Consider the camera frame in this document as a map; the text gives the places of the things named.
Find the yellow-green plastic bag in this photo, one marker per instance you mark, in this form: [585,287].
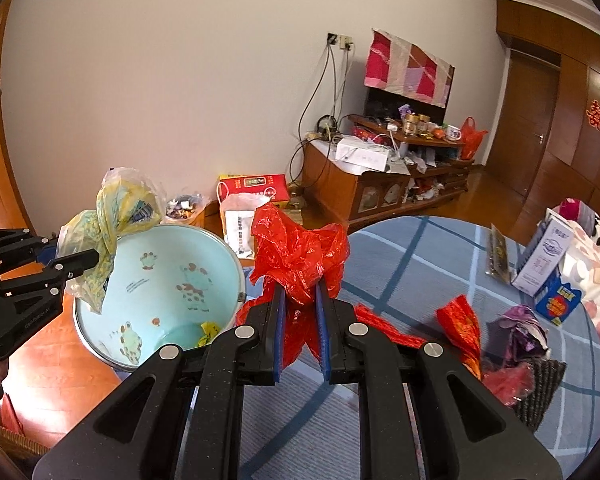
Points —
[115,200]

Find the white flat box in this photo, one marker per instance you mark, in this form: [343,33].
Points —
[362,155]

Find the dark grey foam net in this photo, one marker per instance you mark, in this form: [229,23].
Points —
[547,390]

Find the white plastic bag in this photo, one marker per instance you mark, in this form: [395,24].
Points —
[237,230]

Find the white and blue carton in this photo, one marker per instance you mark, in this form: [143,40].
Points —
[542,255]

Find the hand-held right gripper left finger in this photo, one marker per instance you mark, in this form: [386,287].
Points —
[280,330]

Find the white mug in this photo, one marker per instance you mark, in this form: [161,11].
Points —
[452,133]

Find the long dark gold packet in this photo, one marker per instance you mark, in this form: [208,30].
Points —
[497,252]

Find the wooden door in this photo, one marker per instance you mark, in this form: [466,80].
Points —
[522,125]

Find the wooden television cabinet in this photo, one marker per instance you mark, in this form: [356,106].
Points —
[340,190]

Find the red flat wrapper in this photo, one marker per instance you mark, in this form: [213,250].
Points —
[380,325]

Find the red cardboard box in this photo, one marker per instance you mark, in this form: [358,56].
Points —
[260,187]

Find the blue plaid tablecloth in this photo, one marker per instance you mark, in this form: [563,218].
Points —
[415,260]

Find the purple foil wrapper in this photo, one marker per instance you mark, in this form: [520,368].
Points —
[522,332]

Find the small yellow wrapper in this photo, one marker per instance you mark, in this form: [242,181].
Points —
[207,335]

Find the pink heart printed blanket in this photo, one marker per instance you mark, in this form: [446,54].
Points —
[597,280]

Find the red paper wall decoration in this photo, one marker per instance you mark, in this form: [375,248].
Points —
[596,115]

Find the small blue and yellow box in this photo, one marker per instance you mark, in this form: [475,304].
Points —
[557,305]

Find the black television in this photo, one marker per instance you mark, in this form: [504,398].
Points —
[385,105]

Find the light blue cartoon print bin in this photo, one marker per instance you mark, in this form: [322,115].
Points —
[170,280]

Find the red gold snack packet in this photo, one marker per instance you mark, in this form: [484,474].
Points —
[460,327]

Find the yellow bucket with plastic liner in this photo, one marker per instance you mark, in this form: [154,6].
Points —
[182,210]

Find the red plastic bag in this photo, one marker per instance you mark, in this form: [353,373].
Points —
[295,250]

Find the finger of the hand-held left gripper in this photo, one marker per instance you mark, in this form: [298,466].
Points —
[10,245]
[70,265]

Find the orange-red plastic bag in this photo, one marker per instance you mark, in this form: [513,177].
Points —
[472,140]

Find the red patchwork cloth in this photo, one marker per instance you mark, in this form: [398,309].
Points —
[405,67]

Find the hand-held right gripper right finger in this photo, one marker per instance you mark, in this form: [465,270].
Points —
[321,330]

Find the wall socket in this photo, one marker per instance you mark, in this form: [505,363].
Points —
[341,41]

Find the gold lid jar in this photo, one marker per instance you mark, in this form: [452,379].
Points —
[411,125]

